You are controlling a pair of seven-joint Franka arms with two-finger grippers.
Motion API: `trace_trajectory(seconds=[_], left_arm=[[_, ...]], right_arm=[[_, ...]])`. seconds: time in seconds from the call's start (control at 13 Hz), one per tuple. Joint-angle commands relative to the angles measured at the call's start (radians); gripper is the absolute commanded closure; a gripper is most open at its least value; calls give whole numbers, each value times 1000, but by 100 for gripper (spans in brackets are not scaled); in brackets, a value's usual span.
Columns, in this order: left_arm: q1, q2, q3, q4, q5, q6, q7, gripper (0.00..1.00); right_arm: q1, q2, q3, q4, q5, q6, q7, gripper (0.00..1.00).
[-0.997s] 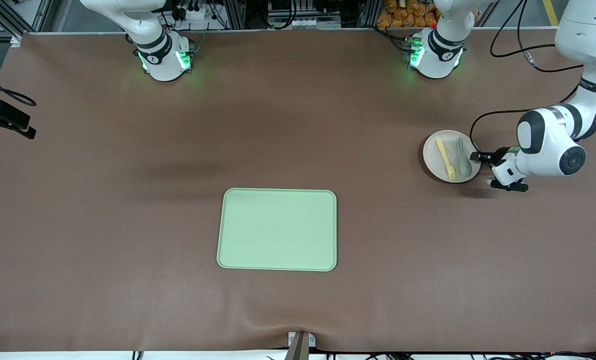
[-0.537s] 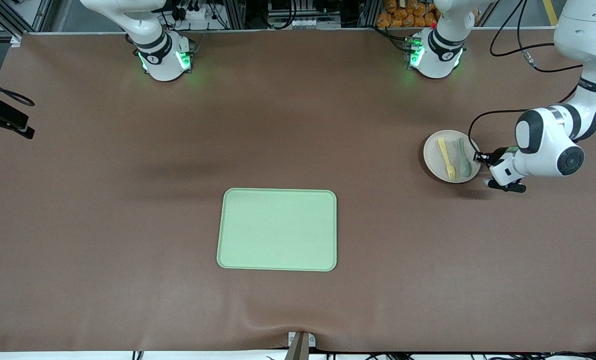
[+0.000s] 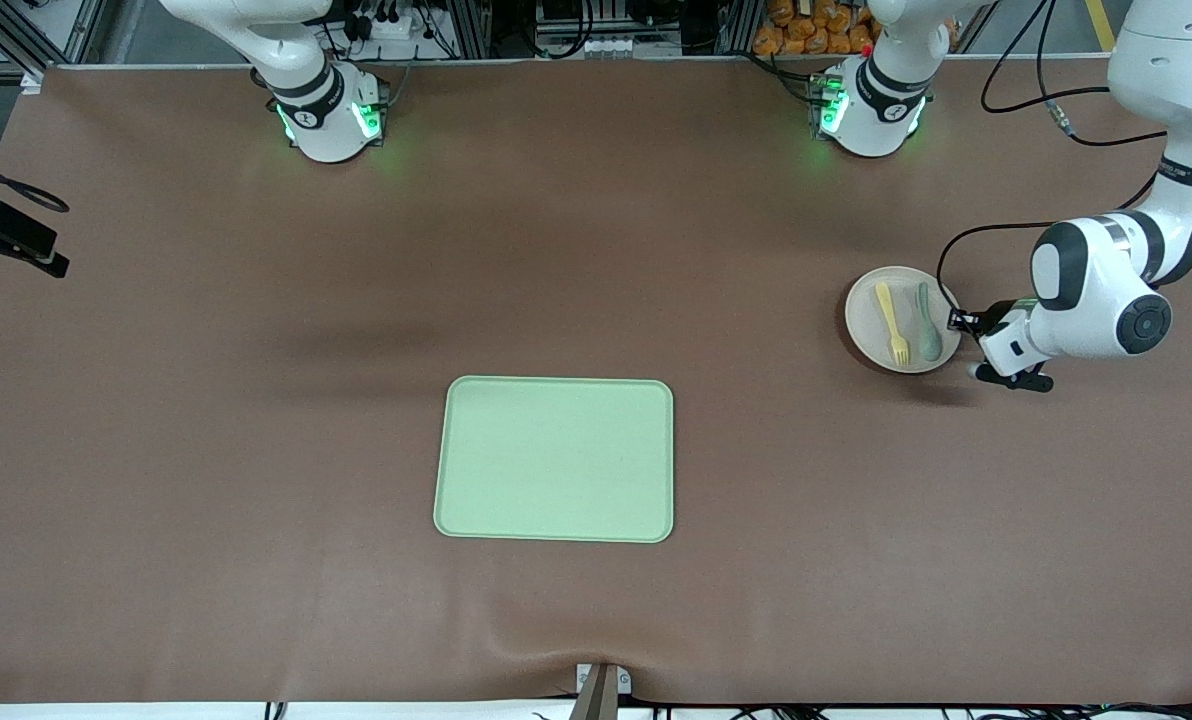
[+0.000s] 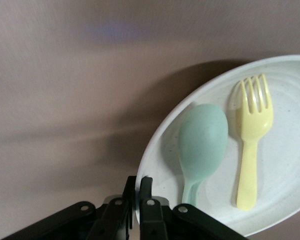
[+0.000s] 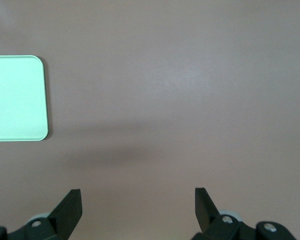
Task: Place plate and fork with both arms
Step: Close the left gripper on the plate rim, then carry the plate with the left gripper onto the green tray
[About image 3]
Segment yellow plastic fork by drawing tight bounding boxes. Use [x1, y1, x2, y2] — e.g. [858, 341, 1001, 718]
[874, 282, 911, 367]

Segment beige round plate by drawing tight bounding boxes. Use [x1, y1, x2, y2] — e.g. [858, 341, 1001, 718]
[845, 266, 962, 374]

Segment grey-green plastic spoon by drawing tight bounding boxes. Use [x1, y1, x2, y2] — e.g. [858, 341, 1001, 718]
[915, 281, 946, 362]

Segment brown table cover mat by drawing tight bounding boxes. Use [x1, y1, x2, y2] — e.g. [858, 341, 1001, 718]
[0, 58, 1192, 706]

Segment orange round items heap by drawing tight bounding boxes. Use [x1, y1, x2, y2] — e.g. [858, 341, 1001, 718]
[753, 0, 879, 57]

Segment white power strip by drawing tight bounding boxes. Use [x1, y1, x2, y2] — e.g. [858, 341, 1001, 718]
[351, 5, 429, 43]

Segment light green rectangular tray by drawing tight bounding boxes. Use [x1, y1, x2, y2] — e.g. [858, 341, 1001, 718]
[433, 376, 675, 544]

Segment white connector row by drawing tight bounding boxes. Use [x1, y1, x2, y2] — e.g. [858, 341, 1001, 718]
[536, 30, 639, 59]

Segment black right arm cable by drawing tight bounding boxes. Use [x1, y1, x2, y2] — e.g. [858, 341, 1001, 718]
[0, 138, 71, 214]

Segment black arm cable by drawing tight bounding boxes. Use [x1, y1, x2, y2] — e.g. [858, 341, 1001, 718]
[0, 138, 71, 214]
[938, 0, 1172, 321]

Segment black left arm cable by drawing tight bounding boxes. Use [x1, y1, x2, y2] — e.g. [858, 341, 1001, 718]
[938, 0, 1172, 321]

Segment aluminium frame post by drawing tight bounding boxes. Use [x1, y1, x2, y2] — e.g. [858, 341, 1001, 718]
[451, 0, 492, 59]
[721, 0, 762, 56]

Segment metal table clamp bracket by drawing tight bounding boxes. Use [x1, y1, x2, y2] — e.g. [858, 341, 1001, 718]
[574, 662, 634, 720]

